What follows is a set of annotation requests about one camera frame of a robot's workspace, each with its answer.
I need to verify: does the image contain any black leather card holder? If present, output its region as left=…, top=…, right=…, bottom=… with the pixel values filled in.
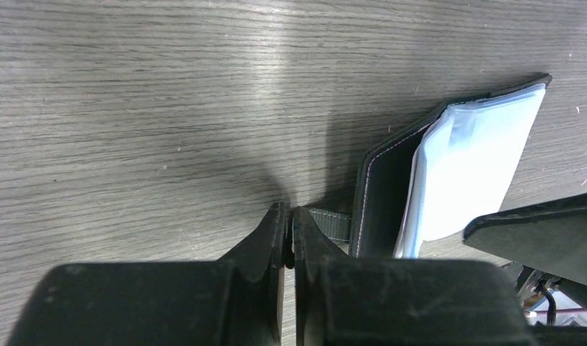
left=309, top=74, right=552, bottom=259

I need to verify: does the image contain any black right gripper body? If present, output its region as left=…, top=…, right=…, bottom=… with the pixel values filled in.
left=502, top=262, right=587, bottom=345

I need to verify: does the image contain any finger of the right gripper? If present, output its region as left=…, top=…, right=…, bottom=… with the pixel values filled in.
left=463, top=193, right=587, bottom=278

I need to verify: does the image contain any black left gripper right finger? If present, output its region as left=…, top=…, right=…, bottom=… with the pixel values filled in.
left=291, top=207, right=537, bottom=345

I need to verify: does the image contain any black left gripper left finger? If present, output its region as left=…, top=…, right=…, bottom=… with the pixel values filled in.
left=8, top=203, right=287, bottom=345

